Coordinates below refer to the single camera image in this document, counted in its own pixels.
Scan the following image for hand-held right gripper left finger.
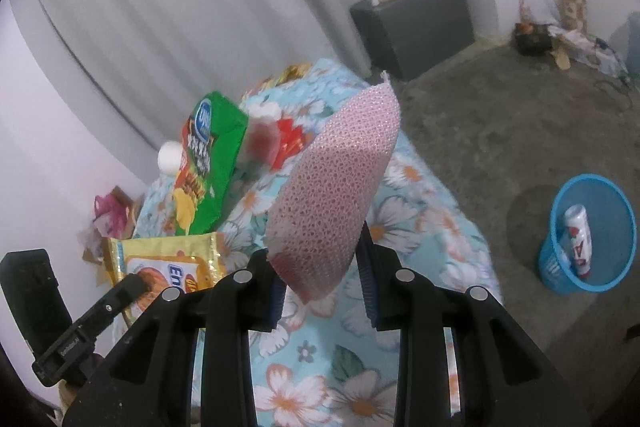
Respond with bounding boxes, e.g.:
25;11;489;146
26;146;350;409
60;248;288;427

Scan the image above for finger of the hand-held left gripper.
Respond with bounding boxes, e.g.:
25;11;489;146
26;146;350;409
32;274;151;388

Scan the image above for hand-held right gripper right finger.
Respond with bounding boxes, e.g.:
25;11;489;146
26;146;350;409
357;222;582;427

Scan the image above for yellow snack packet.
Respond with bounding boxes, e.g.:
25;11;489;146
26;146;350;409
102;232;228;333

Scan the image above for pink foam net sleeve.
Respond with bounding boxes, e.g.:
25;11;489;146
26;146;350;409
267;71;402;305

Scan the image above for green chip bag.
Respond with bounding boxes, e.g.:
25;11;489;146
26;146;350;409
172;91;249;237

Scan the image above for red snack packet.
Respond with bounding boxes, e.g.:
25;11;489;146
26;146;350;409
272;117;307;170

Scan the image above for blue mesh wastebasket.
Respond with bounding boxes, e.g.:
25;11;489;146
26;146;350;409
538;174;637;295

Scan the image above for floral blue blanket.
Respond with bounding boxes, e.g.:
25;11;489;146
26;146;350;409
115;59;506;427

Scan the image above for pink plastic bag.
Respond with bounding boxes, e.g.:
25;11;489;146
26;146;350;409
92;194;133;238

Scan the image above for white round bottle cap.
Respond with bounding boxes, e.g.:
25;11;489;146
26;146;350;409
157;142;182;175

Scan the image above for white red can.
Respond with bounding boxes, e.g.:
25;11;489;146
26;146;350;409
563;204;594;278

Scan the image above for gold crumpled wrappers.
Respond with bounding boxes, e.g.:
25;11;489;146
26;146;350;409
260;64;313;88

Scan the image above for grey cabinet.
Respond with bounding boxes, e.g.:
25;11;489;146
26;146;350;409
349;0;476;82

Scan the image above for grey curtain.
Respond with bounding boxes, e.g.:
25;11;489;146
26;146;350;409
30;0;376;158

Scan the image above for white printed cloth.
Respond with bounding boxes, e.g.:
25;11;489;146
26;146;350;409
550;24;626;75

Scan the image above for white plastic shopping bag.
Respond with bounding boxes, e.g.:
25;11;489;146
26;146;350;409
517;0;561;28

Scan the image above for blue water jug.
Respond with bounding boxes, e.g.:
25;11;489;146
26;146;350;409
607;12;640;78

